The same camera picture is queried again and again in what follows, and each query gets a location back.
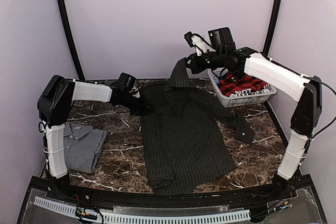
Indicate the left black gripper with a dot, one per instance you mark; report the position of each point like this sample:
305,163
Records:
143,107

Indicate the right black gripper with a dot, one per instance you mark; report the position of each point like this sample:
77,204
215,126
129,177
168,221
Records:
195,66

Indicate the black pinstriped long sleeve shirt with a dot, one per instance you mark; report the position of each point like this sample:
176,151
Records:
183,145

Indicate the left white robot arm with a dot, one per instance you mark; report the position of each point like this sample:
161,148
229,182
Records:
55,104

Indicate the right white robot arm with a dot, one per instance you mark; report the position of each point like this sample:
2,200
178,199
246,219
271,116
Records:
305,90

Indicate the red black plaid shirt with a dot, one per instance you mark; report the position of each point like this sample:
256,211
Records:
233,81

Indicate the white plastic laundry basket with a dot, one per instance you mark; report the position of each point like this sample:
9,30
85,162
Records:
215,76

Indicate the folded grey shirt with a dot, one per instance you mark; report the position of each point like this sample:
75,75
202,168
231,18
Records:
82,146

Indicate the black white patterned garment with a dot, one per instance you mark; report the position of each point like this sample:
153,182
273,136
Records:
250,91

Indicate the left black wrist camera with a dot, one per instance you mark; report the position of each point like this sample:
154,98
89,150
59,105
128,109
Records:
125,82

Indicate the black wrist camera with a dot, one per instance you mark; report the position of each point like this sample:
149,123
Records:
221,39
125,82

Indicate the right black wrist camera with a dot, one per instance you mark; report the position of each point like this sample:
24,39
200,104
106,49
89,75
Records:
221,39

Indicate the white slotted cable duct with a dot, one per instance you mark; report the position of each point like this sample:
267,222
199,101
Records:
121,214

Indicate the left black frame post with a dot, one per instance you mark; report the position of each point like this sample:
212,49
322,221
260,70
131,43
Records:
70,40

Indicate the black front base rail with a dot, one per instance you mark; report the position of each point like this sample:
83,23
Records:
254,197

